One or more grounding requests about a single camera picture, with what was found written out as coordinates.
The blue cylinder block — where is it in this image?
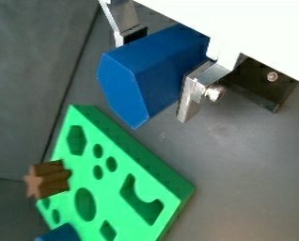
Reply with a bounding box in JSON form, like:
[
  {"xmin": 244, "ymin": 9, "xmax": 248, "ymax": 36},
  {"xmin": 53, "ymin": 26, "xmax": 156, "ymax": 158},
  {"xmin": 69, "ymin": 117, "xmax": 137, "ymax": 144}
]
[{"xmin": 33, "ymin": 223, "xmax": 79, "ymax": 241}]

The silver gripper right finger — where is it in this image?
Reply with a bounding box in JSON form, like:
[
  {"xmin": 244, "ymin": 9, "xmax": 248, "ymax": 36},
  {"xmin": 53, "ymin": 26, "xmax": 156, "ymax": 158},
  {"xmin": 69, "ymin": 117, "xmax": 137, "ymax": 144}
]
[{"xmin": 177, "ymin": 59, "xmax": 232, "ymax": 123}]

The blue hexagon prism block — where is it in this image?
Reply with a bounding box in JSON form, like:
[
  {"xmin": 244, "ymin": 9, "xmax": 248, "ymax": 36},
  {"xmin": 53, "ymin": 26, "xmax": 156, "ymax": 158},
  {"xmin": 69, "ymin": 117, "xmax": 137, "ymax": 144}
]
[{"xmin": 95, "ymin": 24, "xmax": 209, "ymax": 129}]

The dark curved holder stand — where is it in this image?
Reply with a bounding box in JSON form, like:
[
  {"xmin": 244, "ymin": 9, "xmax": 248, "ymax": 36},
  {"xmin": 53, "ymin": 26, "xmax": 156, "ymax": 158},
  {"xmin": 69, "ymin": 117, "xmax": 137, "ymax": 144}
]
[{"xmin": 221, "ymin": 57, "xmax": 297, "ymax": 113}]

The brown star block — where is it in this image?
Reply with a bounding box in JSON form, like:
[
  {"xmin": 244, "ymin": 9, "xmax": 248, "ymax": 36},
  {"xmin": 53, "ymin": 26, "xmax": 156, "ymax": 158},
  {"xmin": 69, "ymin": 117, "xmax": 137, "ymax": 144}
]
[{"xmin": 23, "ymin": 160, "xmax": 71, "ymax": 200}]

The green shape sorter board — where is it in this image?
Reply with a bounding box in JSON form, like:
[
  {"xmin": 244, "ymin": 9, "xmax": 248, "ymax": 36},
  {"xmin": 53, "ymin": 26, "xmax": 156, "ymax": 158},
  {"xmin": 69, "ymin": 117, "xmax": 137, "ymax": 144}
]
[{"xmin": 35, "ymin": 105, "xmax": 194, "ymax": 241}]

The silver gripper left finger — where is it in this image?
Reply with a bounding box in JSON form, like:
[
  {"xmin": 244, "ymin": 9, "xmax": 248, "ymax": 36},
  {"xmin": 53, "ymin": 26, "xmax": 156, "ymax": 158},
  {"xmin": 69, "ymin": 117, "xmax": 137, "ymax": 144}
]
[{"xmin": 97, "ymin": 0, "xmax": 146, "ymax": 47}]

